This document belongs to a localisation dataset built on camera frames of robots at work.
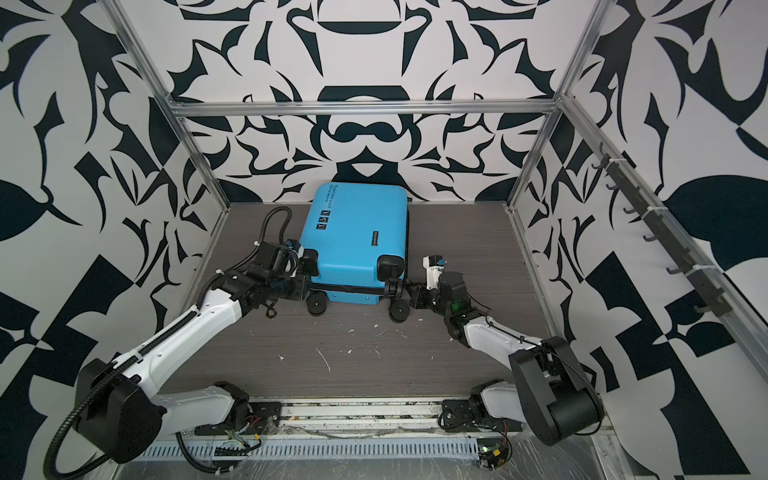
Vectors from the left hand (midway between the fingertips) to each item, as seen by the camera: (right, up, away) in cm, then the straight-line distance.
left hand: (303, 276), depth 82 cm
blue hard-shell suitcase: (+14, +9, 0) cm, 16 cm away
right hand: (+29, -3, +5) cm, 30 cm away
